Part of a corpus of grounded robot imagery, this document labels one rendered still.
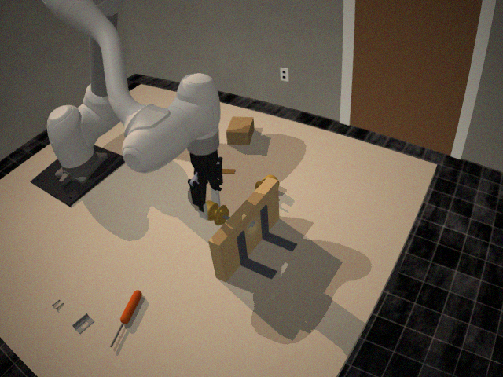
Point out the orange-handled screwdriver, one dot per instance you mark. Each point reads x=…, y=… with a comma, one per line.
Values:
x=128, y=312

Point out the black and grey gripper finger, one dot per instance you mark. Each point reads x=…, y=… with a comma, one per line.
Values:
x=215, y=183
x=198, y=193

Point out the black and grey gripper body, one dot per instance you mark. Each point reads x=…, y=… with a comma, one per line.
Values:
x=203, y=163

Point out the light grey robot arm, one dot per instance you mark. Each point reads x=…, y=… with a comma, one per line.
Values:
x=154, y=136

